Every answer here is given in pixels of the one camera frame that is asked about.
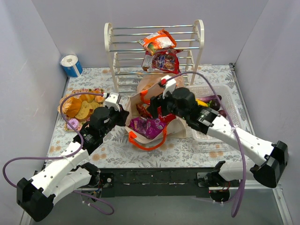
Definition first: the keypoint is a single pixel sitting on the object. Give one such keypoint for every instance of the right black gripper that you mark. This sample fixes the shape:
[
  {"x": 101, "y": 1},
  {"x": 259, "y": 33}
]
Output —
[{"x": 154, "y": 107}]

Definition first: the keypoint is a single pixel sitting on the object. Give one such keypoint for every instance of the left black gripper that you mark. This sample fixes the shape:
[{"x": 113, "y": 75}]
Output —
[{"x": 122, "y": 115}]

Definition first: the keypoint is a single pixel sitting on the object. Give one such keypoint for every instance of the peach plastic grocery bag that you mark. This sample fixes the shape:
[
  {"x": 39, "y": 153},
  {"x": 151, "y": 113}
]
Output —
[{"x": 149, "y": 80}]

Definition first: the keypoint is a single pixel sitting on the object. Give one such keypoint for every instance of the purple snack bag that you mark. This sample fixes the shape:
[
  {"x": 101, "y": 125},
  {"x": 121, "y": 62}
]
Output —
[{"x": 149, "y": 128}]

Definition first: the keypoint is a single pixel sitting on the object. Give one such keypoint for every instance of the canvas tote bag orange handles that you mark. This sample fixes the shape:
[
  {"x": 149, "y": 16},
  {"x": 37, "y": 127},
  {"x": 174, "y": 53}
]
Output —
[{"x": 137, "y": 107}]

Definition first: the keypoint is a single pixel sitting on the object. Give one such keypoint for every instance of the orange snack packet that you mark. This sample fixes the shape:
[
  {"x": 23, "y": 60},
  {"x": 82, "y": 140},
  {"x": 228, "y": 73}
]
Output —
[{"x": 157, "y": 41}]

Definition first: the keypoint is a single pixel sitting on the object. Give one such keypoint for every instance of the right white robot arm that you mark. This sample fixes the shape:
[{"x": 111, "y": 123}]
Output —
[{"x": 262, "y": 160}]

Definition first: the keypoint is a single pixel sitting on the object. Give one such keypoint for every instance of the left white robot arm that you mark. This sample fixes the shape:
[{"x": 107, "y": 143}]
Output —
[{"x": 38, "y": 195}]

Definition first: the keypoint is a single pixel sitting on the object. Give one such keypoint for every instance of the red candy bag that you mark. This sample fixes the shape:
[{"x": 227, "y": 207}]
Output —
[{"x": 164, "y": 60}]

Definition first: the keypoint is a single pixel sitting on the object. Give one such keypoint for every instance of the yellow squash toy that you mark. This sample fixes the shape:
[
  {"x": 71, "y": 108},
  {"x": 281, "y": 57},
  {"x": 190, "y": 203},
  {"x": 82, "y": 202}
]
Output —
[{"x": 201, "y": 103}]

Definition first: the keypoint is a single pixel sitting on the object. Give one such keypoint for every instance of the floral bread tray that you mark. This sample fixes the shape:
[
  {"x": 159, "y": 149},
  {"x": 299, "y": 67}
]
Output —
[{"x": 89, "y": 104}]

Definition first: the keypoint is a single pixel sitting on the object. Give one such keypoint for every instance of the pink donut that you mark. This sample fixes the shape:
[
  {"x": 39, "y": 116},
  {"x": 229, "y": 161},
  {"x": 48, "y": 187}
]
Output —
[{"x": 73, "y": 123}]

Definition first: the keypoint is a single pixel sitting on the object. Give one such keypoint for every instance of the purple eggplant toy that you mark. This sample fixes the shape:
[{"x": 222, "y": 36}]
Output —
[{"x": 207, "y": 99}]

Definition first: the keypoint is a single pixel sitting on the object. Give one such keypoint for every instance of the bread loaf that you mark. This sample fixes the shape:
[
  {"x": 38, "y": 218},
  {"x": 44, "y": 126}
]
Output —
[{"x": 71, "y": 107}]

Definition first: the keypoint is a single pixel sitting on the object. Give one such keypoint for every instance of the white metal shelf rack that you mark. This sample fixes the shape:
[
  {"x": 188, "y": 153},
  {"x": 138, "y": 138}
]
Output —
[{"x": 125, "y": 55}]

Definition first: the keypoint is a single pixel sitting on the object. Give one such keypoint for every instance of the dark plum toy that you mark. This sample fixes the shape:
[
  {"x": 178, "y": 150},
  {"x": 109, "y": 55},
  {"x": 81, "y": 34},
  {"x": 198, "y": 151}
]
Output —
[{"x": 222, "y": 112}]

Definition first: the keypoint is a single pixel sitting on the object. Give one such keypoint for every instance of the toilet paper roll blue wrap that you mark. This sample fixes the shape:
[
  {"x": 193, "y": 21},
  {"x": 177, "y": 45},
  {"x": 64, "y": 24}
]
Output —
[{"x": 71, "y": 66}]

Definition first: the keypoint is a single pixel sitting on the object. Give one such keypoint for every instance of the white plastic basket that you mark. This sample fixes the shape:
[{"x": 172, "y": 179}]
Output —
[{"x": 228, "y": 101}]

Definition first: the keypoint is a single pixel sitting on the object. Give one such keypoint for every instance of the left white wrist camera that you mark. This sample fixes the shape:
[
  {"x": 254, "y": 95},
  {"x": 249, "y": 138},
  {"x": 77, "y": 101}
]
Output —
[{"x": 112, "y": 100}]

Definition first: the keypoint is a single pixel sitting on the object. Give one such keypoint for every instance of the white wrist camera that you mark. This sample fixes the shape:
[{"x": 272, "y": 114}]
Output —
[
  {"x": 168, "y": 84},
  {"x": 112, "y": 100}
]

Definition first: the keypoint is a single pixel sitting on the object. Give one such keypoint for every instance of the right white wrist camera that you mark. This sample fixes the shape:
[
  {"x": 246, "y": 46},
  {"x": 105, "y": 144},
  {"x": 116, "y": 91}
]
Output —
[{"x": 168, "y": 84}]

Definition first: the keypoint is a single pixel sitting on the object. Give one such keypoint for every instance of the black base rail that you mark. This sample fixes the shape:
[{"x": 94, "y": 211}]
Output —
[{"x": 121, "y": 182}]

